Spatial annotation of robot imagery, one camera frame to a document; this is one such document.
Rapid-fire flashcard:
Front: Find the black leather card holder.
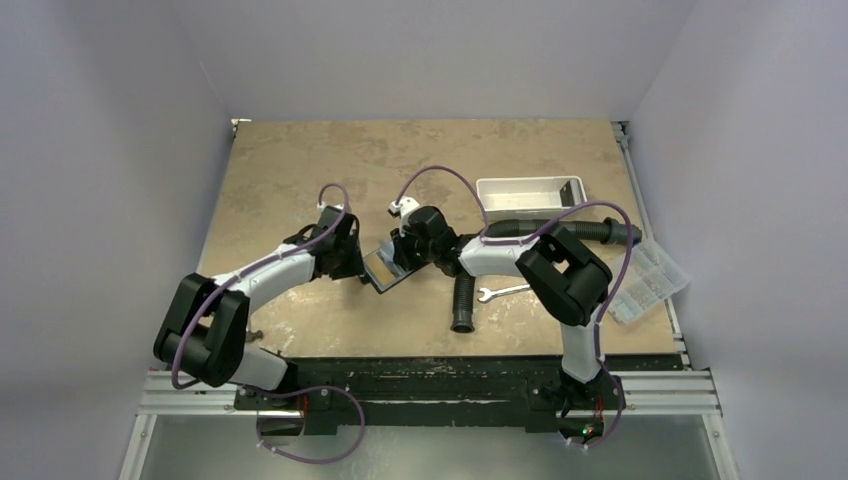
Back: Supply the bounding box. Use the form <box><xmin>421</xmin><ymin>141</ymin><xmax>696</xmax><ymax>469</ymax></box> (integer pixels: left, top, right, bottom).
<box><xmin>363</xmin><ymin>239</ymin><xmax>426</xmax><ymax>294</ymax></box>

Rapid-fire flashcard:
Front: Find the clear plastic organizer box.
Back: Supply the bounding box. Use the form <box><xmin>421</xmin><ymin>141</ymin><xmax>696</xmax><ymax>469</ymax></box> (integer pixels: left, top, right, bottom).
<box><xmin>607</xmin><ymin>239</ymin><xmax>691</xmax><ymax>325</ymax></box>

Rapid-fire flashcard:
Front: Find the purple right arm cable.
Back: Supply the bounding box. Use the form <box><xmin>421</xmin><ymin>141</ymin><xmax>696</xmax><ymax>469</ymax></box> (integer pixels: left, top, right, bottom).
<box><xmin>396</xmin><ymin>165</ymin><xmax>636</xmax><ymax>452</ymax></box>

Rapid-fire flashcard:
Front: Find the grey corrugated hose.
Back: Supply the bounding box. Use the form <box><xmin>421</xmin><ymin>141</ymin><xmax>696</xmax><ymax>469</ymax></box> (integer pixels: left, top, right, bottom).
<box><xmin>450</xmin><ymin>217</ymin><xmax>644</xmax><ymax>335</ymax></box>

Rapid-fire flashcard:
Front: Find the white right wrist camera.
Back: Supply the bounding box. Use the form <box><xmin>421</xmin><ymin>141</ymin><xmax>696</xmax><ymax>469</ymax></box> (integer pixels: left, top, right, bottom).
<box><xmin>387</xmin><ymin>196</ymin><xmax>420</xmax><ymax>218</ymax></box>

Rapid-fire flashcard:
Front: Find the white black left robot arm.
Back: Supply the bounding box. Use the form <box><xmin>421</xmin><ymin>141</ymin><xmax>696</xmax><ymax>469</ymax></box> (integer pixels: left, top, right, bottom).
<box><xmin>153</xmin><ymin>206</ymin><xmax>365</xmax><ymax>409</ymax></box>

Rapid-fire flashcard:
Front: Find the silver open-end wrench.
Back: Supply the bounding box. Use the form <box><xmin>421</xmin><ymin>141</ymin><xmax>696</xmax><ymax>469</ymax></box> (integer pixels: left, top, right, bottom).
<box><xmin>477</xmin><ymin>284</ymin><xmax>531</xmax><ymax>303</ymax></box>

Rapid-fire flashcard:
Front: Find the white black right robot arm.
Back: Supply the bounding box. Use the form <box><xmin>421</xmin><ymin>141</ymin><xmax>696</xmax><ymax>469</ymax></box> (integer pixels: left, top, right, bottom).
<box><xmin>382</xmin><ymin>197</ymin><xmax>633</xmax><ymax>409</ymax></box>

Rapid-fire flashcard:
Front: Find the white plastic tray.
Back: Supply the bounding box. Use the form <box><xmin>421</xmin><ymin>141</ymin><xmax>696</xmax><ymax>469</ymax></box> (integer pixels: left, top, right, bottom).
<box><xmin>475</xmin><ymin>176</ymin><xmax>587</xmax><ymax>221</ymax></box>

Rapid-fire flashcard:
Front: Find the black aluminium base frame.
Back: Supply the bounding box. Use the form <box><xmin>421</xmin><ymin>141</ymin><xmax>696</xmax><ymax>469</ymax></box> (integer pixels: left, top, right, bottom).
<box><xmin>139</xmin><ymin>356</ymin><xmax>720</xmax><ymax>441</ymax></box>

